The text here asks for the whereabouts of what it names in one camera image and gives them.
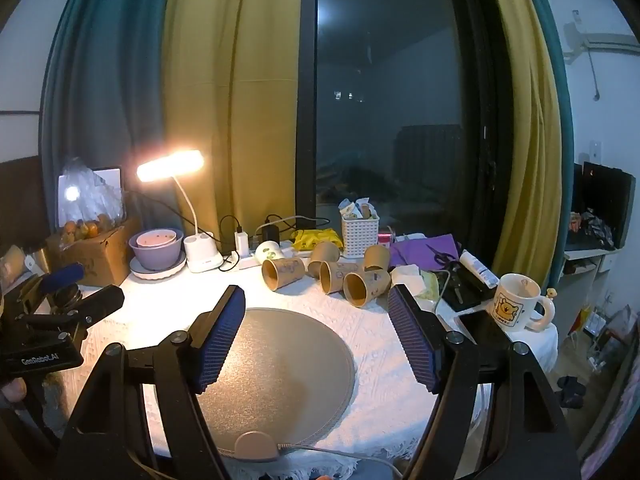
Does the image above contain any white lace tablecloth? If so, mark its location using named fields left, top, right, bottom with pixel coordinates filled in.
left=41, top=231, right=560, bottom=480

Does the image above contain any black monitor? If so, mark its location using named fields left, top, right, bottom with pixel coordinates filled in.
left=567, top=162, right=637, bottom=250

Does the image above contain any white bear mug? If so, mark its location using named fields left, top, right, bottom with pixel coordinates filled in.
left=488, top=273, right=555, bottom=332

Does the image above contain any black wallet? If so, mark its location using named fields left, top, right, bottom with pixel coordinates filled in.
left=444, top=261, right=496, bottom=312

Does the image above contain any purple bowl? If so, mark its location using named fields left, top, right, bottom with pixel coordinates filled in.
left=128, top=228, right=183, bottom=270

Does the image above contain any clear plastic bag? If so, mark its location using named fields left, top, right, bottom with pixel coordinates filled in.
left=55, top=157, right=126, bottom=229

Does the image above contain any brown paper cup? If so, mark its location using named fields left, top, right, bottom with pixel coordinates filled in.
left=307, top=242, right=341, bottom=278
left=363, top=244, right=390, bottom=271
left=319, top=261, right=360, bottom=295
left=262, top=258, right=306, bottom=292
left=343, top=270, right=390, bottom=308

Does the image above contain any operator thumb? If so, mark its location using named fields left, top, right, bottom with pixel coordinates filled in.
left=1, top=378, right=27, bottom=403

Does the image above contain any teal curtain left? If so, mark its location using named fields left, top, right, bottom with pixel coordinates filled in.
left=39, top=0, right=180, bottom=228

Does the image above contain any white charger plug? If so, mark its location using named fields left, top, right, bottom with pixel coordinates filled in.
left=234, top=226, right=250, bottom=259

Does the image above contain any white woven basket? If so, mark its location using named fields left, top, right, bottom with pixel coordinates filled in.
left=342, top=214, right=380, bottom=258

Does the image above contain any white tube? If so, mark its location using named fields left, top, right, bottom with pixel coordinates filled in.
left=459, top=249, right=499, bottom=289

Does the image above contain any white plate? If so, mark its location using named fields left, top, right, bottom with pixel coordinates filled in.
left=129, top=252, right=186, bottom=281

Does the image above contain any yellow curtain left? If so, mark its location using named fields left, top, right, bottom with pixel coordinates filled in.
left=162, top=0, right=300, bottom=249

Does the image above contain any pink heating pad controller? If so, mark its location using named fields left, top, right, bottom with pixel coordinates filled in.
left=233, top=430, right=280, bottom=462

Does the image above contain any white desk lamp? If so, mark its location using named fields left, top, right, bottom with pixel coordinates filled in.
left=135, top=148, right=225, bottom=274

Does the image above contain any black charger plug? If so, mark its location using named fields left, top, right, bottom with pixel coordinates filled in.
left=260, top=223, right=280, bottom=244

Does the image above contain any black smartphone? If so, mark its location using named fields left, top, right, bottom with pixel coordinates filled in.
left=459, top=311, right=512, bottom=350

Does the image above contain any cardboard box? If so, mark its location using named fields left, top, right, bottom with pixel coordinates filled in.
left=46, top=217, right=141, bottom=287

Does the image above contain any yellow curtain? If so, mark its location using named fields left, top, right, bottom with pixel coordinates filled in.
left=162, top=0, right=300, bottom=249
left=494, top=0, right=562, bottom=284

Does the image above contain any yellow snack bag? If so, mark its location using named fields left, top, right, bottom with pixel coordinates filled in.
left=290, top=229, right=344, bottom=252

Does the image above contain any white power strip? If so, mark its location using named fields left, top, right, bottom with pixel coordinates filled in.
left=236, top=240, right=298, bottom=270

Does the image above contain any yellow curtain right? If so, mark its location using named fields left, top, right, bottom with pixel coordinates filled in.
left=494, top=0, right=562, bottom=284

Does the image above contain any white tissue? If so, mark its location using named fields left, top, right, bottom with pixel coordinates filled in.
left=390, top=264, right=426, bottom=296

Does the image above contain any round grey placemat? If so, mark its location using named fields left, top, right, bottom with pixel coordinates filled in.
left=198, top=309, right=356, bottom=458

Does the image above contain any purple cloth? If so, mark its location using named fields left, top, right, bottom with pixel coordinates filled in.
left=390, top=234, right=459, bottom=271

